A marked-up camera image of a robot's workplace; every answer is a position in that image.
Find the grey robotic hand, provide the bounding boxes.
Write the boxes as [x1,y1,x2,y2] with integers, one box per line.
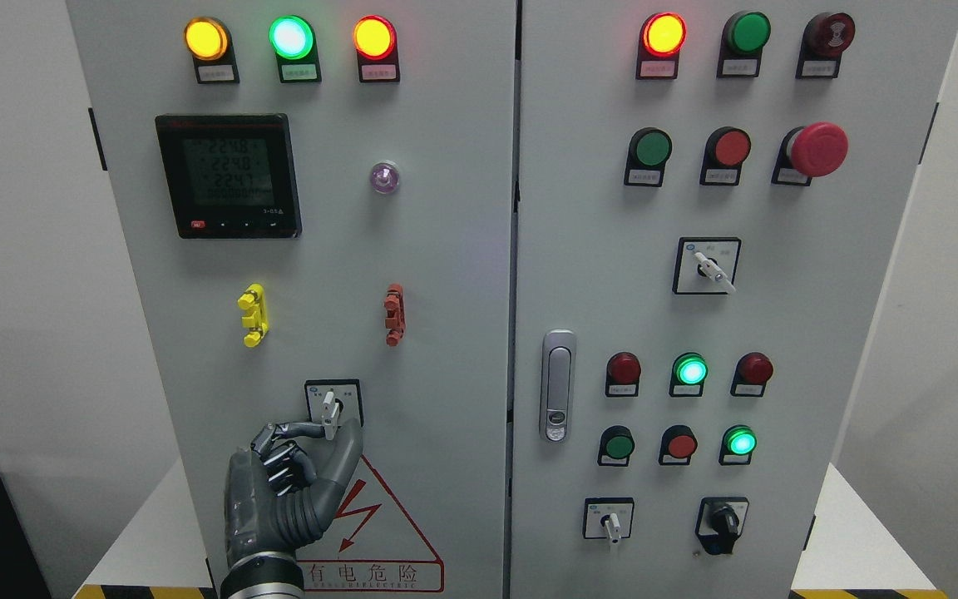
[225,418,363,567]

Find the white rotary switch door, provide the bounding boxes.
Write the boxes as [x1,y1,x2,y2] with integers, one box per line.
[304,379,365,440]

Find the red electric hazard warning sign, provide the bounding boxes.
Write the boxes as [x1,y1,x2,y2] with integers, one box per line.
[297,458,445,594]

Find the yellow plastic clip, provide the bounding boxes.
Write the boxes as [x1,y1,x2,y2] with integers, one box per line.
[236,283,269,348]

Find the red plastic clip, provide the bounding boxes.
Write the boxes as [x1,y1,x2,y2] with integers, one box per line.
[383,284,407,346]

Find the grey left cabinet door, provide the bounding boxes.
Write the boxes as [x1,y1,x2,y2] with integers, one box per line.
[67,1,516,598]

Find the grey cabinet door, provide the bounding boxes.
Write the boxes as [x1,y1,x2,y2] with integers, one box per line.
[509,1,958,598]
[67,1,516,598]

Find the black digital power meter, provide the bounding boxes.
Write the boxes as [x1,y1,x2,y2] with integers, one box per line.
[155,113,303,239]

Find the clear round light bulb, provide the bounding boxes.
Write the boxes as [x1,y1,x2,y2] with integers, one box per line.
[369,161,402,195]

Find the green push button lower row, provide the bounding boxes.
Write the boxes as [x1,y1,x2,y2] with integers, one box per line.
[597,425,635,468]

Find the dark red indicator left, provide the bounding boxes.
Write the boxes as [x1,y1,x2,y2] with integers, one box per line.
[605,352,642,398]

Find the dark red indicator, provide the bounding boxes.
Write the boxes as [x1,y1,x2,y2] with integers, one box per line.
[730,352,774,398]
[605,352,642,398]

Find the red push button lower row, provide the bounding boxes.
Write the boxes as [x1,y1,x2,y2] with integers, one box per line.
[658,424,699,466]

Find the lit green indicator middle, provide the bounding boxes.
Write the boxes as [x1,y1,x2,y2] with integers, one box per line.
[669,352,709,398]

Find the black rotary selector knob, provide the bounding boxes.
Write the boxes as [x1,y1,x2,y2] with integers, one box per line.
[694,497,749,555]

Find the green indicator light top left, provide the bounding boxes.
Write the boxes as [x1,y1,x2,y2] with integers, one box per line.
[269,15,322,84]

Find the yellow indicator light top left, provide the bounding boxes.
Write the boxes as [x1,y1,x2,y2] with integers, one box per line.
[183,16,240,84]

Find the lit green indicator lower row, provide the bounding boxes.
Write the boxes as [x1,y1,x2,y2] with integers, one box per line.
[718,424,758,466]

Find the red-rimmed indicator light left door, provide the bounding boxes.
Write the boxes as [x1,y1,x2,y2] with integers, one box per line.
[353,15,400,82]

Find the dark red indicator right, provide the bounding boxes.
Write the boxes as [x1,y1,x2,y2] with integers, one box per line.
[730,352,774,398]

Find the green push button second row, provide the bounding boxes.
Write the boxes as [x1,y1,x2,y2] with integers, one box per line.
[623,126,673,187]

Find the grey right cabinet door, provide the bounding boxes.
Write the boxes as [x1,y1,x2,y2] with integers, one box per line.
[509,1,958,598]

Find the red push button second row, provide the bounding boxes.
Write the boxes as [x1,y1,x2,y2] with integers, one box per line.
[699,126,752,186]

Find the white platform with hazard stripe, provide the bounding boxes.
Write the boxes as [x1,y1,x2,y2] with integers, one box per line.
[73,462,946,598]

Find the red lit indicator right door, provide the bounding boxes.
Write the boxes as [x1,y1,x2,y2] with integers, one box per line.
[635,12,687,81]

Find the red emergency stop button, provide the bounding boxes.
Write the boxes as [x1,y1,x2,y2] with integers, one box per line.
[771,121,849,186]

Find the green push button top row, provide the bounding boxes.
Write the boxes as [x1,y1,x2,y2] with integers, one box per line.
[716,11,772,78]

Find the dark red buzzer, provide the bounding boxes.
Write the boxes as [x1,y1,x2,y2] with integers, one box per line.
[795,12,856,80]

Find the silver door latch handle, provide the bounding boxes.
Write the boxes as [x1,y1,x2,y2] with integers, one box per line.
[539,329,575,443]

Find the white rotary switch lower right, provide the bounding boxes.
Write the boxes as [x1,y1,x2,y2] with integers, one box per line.
[583,497,635,547]

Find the white rotary switch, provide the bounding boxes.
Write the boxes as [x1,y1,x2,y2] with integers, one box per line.
[583,497,635,547]
[673,236,742,295]

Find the white rotary switch upper right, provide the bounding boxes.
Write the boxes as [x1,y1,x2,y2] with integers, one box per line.
[673,236,742,295]

